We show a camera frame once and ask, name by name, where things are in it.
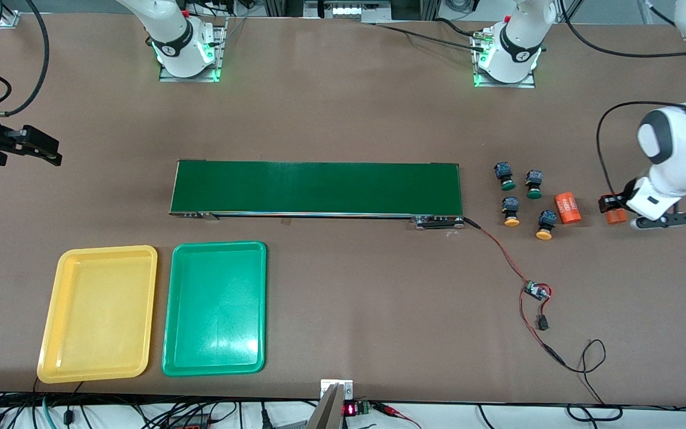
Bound yellow push button switch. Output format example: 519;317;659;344
501;197;521;228
535;210;557;241

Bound green push button switch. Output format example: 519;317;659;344
494;162;516;191
525;169;545;200

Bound green plastic tray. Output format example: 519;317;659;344
161;241;267;377

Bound silver metal bracket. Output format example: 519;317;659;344
320;379;354;401

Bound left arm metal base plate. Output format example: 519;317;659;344
473;30;537;89

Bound thin black looped cable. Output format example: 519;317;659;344
560;338;623;422

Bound yellow plastic tray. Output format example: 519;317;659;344
37;245;158;384

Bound small green circuit board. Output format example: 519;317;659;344
524;280;553;302

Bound red and black wire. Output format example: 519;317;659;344
464;217;567;367

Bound green belt conveyor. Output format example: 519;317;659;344
169;159;466;231

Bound grey metal bar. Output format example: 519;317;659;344
304;384;344;429

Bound black cable across table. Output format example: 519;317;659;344
373;23;489;53

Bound red and black clip lead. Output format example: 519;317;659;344
373;402;422;429

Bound white power strip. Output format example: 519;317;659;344
304;0;392;22

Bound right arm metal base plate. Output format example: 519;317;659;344
158;18;229;83

